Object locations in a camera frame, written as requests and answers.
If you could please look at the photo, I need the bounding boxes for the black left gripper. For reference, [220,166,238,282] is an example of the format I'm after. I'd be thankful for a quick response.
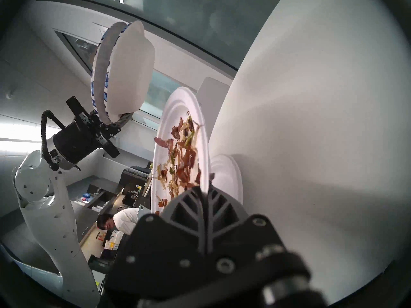
[52,97,133,166]

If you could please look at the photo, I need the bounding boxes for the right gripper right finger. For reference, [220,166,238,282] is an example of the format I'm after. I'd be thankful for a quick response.
[206,182,309,279]

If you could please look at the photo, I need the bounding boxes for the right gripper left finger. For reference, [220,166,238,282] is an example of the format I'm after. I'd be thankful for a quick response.
[106,185,206,299]

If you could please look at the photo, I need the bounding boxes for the white paper plate with leftovers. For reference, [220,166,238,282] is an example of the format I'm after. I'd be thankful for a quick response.
[150,87,211,215]

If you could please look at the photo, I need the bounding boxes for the mixed brown leftover strips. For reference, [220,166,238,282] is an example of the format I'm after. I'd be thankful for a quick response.
[153,112,202,211]

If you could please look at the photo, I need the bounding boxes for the person in white shirt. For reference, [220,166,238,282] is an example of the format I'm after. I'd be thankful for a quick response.
[96,207,151,235]

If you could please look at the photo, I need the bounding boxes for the dark cluttered work counter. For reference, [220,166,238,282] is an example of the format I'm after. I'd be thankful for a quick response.
[72,165,153,272]

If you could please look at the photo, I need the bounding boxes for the thick black left arm hose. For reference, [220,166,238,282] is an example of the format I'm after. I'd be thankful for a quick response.
[40,109,66,170]

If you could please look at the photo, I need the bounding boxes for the white chair with handle hole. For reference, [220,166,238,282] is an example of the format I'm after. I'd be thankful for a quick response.
[196,76,232,141]

